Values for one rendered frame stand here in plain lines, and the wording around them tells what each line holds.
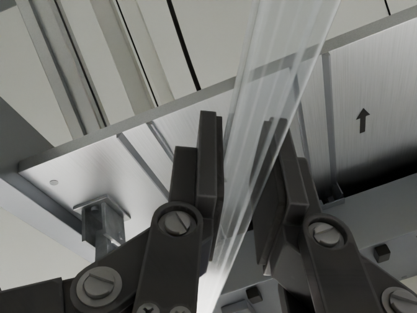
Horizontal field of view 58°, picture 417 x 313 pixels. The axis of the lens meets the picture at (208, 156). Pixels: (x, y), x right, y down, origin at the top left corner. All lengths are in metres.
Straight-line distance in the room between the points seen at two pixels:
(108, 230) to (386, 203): 0.23
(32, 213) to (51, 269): 2.03
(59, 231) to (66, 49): 0.27
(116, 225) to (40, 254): 2.02
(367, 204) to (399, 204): 0.02
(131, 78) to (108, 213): 0.36
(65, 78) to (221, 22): 1.50
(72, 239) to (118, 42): 0.39
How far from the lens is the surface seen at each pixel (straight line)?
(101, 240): 0.28
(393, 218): 0.34
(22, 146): 0.28
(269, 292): 0.36
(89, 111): 0.49
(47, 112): 2.14
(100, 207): 0.29
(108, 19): 0.64
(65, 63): 0.50
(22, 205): 0.27
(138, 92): 0.62
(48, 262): 2.30
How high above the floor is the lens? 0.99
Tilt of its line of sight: 5 degrees up
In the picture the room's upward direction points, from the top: 159 degrees clockwise
